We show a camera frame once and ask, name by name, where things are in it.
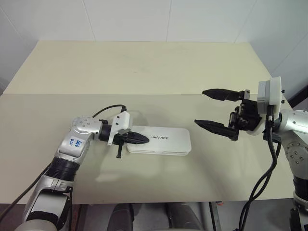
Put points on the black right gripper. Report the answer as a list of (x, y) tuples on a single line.
[(246, 115)]

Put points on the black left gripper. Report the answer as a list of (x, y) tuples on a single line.
[(121, 139)]

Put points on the white hard pencil case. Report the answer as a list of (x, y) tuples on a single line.
[(173, 143)]

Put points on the dark rounded shape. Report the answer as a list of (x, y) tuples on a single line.
[(184, 217), (121, 217)]

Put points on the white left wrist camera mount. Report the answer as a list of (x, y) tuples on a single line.
[(122, 120)]

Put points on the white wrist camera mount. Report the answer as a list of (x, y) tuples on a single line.
[(122, 120), (275, 96)]

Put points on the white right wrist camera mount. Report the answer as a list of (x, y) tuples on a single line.
[(275, 96)]

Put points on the metal table frame leg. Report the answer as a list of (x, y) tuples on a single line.
[(213, 216)]

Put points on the black bracket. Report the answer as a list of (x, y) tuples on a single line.
[(294, 220)]

